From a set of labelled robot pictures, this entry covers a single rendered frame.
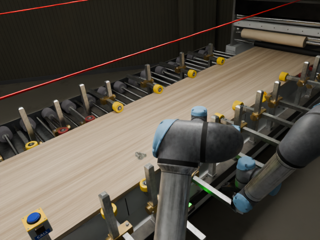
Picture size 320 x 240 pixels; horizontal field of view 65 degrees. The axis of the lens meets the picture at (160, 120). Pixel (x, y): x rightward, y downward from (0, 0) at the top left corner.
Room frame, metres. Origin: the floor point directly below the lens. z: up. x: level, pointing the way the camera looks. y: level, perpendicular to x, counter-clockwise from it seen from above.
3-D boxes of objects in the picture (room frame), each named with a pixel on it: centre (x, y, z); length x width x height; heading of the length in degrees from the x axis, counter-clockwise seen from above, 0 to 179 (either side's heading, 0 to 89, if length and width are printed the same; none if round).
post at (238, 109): (1.37, -0.51, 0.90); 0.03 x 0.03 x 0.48; 39
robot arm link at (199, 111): (0.99, -0.18, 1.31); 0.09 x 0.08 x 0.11; 163
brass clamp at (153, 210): (0.91, 0.05, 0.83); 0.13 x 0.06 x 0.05; 129
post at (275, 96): (1.69, -0.90, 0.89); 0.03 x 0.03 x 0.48; 39
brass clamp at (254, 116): (1.54, -0.72, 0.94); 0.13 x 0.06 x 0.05; 129
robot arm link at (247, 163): (0.82, -0.37, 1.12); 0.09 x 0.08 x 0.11; 37
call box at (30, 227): (0.58, 0.47, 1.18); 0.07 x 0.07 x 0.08; 39
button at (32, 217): (0.58, 0.47, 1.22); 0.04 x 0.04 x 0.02
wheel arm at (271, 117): (1.50, -0.78, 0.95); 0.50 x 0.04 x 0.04; 39
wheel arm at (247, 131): (1.35, -0.58, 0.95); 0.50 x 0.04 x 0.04; 39
